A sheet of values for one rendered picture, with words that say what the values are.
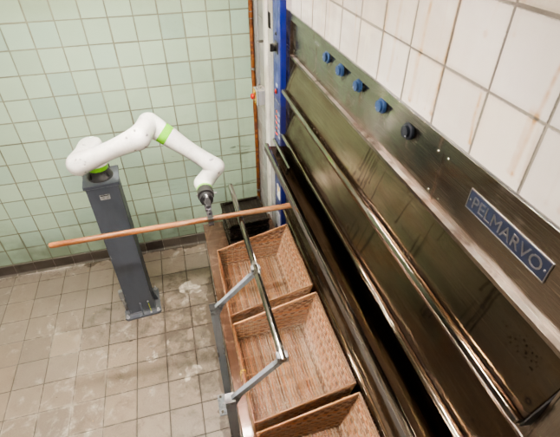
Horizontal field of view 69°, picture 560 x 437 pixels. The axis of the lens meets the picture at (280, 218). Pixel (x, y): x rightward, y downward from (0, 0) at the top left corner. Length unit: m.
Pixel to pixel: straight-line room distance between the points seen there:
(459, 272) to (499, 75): 0.47
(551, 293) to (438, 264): 0.33
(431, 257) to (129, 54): 2.43
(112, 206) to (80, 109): 0.81
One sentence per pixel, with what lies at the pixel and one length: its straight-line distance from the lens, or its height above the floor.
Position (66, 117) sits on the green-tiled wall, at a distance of 3.28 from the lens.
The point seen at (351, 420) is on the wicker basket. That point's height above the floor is 0.71.
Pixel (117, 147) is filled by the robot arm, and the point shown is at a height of 1.52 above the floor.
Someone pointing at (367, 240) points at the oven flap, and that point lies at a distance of 1.55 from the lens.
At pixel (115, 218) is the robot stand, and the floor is 0.94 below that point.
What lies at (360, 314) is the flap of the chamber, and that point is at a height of 1.40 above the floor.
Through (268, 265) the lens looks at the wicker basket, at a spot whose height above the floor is 0.59.
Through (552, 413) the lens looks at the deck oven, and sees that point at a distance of 1.01.
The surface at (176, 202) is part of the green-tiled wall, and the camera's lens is 3.61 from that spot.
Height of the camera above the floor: 2.55
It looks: 39 degrees down
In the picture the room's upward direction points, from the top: straight up
